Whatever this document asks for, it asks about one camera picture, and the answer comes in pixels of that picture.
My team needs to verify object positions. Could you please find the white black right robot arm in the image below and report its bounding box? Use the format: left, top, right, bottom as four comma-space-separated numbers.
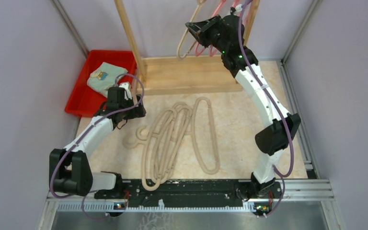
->
185, 15, 301, 197

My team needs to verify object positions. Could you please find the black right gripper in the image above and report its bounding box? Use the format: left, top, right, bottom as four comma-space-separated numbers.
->
186, 14, 228, 54

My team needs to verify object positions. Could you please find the wooden hanger rack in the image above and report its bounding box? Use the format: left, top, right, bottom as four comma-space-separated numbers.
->
114, 0, 242, 95

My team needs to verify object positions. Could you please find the green folded cloth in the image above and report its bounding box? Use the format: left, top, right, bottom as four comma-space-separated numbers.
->
87, 62, 127, 98

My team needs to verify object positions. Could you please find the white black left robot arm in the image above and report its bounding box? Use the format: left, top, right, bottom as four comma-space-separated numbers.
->
48, 82, 146, 198

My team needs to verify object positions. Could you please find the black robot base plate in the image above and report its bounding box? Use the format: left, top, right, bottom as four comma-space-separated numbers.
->
94, 179, 282, 208

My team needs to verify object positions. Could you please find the red plastic bin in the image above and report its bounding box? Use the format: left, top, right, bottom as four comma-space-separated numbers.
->
65, 50, 137, 118

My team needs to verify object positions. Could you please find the pink plastic hanger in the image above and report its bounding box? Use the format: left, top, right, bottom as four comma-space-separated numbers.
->
209, 0, 241, 57
195, 0, 226, 57
241, 0, 253, 28

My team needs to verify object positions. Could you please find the aluminium frame rail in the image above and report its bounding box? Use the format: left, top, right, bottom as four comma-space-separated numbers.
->
44, 179, 334, 214

